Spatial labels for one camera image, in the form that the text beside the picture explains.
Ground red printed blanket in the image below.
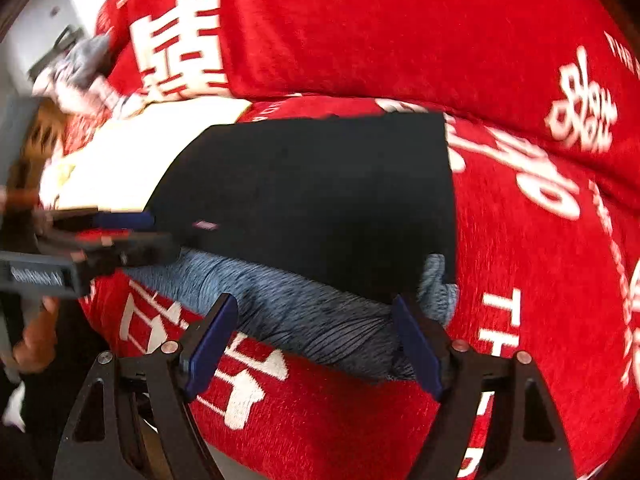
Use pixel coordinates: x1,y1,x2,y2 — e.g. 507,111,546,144
60,0,640,480

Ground grey crumpled garment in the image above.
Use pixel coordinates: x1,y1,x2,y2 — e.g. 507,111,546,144
32,35,136,118

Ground black pants with grey lining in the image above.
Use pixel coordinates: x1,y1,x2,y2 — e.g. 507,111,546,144
122,111,459,382

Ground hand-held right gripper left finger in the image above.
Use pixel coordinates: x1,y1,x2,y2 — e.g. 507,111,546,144
52,294,239,480

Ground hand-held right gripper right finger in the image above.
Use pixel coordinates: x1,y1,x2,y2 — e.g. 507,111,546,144
391,295,576,480

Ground person's left hand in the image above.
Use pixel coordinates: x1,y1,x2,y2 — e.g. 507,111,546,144
12,297,60,375

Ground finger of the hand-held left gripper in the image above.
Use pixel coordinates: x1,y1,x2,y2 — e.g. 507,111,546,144
32,208,157,235
35,231,181,273

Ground cream yellow cloth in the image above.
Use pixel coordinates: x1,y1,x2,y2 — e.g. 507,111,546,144
37,97,253,211

